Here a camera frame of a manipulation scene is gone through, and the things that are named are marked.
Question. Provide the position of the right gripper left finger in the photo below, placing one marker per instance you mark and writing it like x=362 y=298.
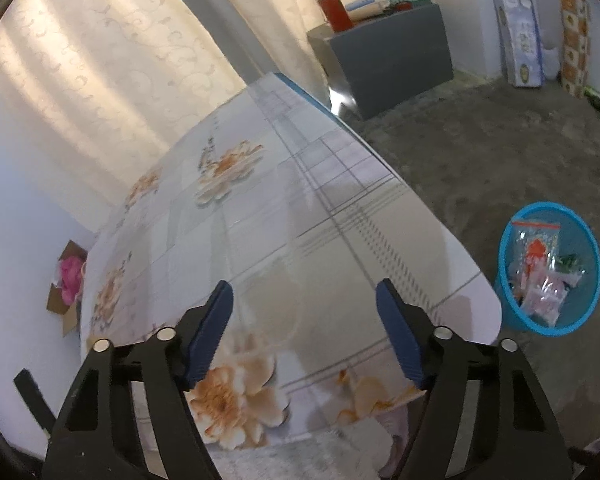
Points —
x=120 y=388

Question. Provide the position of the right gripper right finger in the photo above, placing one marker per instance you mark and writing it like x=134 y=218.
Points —
x=516 y=434

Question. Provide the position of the clear bag with red text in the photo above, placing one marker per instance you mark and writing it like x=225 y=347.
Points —
x=545 y=293

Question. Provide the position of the snack bag with red label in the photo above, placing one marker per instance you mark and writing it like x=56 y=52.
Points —
x=534 y=247

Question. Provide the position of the blue plastic trash basket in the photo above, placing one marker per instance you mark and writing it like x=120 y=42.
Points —
x=578 y=257

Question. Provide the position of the cardboard box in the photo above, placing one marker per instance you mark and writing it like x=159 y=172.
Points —
x=69 y=315

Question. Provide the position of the pink fluffy item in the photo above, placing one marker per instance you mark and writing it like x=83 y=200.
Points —
x=71 y=278

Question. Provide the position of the floral plastic tablecloth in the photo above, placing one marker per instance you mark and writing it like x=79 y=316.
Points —
x=274 y=195

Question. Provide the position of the cream patterned curtain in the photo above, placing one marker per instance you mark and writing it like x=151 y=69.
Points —
x=103 y=88

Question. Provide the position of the blue white patterned box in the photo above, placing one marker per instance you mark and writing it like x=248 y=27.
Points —
x=521 y=50

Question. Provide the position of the grey cabinet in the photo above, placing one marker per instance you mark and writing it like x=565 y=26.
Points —
x=385 y=61

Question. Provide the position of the orange patterned roll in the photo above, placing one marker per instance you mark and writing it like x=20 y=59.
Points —
x=576 y=45

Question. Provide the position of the red thermos bottle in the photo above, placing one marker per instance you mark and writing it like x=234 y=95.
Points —
x=336 y=15

